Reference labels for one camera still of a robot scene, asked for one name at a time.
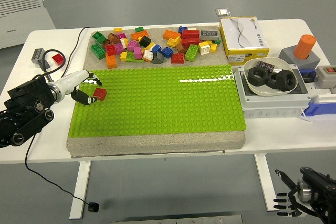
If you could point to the large red toy brick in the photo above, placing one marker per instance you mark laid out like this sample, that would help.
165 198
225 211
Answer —
190 34
190 42

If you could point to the grey block holder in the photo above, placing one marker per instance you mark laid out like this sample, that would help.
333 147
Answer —
288 54

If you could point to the magenta toy brick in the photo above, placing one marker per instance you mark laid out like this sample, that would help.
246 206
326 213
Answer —
119 48
132 45

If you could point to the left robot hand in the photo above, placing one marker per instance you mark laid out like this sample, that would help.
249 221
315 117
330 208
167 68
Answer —
71 81

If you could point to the long orange toy brick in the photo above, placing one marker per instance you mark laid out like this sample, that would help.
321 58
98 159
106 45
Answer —
172 34
139 35

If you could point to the small green toy brick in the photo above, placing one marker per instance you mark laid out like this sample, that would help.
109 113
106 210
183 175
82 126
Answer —
218 41
139 29

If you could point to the white panel heater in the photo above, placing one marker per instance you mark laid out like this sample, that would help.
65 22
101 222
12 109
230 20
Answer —
21 19

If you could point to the large black nut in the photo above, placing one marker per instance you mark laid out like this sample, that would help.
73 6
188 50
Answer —
282 80
256 81
271 83

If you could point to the blue and white plastic device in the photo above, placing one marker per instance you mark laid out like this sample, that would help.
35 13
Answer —
323 108

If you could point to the small grey toy brick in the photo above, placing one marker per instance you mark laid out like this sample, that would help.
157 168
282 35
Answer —
41 64

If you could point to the white slotted rail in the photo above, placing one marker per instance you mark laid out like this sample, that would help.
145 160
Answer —
321 89

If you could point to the dark green long toy brick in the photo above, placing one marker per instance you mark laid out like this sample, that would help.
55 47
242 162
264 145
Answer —
97 51

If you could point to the small yellow toy brick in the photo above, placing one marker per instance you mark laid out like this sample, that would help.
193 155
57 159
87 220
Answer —
117 29
206 42

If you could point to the grey sloped toy brick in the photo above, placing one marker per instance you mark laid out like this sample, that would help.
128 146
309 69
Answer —
157 58

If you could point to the white table leg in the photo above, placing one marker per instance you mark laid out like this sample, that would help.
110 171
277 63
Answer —
265 182
80 190

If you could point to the light grey junction box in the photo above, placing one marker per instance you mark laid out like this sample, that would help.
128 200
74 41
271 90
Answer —
273 103

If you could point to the small pink toy brick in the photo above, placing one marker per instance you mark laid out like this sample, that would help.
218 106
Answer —
121 35

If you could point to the dark green square toy brick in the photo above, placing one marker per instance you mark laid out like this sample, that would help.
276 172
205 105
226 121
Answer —
99 37

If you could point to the orange cylinder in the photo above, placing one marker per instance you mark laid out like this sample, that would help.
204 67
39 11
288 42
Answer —
304 47

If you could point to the green toy baseplate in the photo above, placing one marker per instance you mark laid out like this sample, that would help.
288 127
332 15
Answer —
162 103

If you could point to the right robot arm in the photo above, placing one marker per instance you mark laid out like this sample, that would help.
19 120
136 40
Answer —
321 182

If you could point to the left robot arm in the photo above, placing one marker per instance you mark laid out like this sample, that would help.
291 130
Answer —
26 98

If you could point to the small silvery packet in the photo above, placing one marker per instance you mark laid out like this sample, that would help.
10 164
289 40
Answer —
222 12

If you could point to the flat lime green toy brick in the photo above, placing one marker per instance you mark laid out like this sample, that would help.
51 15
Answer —
131 58

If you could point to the dark brown toy brick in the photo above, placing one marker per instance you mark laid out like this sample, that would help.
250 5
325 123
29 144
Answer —
106 42

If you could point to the small white toy brick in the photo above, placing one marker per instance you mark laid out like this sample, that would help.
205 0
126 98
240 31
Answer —
192 28

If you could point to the blue clamp piece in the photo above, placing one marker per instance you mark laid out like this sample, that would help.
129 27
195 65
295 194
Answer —
305 72

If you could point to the grey metal plate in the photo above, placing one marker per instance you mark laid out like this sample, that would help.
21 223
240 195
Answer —
178 221

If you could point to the grey switch box red button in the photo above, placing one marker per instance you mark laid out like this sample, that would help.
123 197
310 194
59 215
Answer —
324 78

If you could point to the red square toy brick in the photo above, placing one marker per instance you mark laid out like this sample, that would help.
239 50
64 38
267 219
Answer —
110 49
100 93

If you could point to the white and yellow cardboard box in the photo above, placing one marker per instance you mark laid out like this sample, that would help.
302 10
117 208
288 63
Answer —
244 37

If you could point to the grey toy brick with holes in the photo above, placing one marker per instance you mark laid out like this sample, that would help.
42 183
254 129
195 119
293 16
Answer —
209 34
37 54

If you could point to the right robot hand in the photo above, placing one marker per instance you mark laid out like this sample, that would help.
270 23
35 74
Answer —
287 204

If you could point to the black toy brick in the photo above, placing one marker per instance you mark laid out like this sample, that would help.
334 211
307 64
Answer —
145 41

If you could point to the white and yellow toy brick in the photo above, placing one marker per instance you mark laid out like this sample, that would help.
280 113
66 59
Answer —
124 43

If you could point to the blue toy brick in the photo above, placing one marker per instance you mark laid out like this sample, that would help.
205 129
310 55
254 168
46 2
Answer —
156 48
167 51
182 29

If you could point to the dark purple circuit board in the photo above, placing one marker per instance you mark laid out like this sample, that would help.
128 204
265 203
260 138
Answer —
265 65

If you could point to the white bowl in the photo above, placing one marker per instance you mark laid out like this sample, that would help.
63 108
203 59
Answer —
281 62

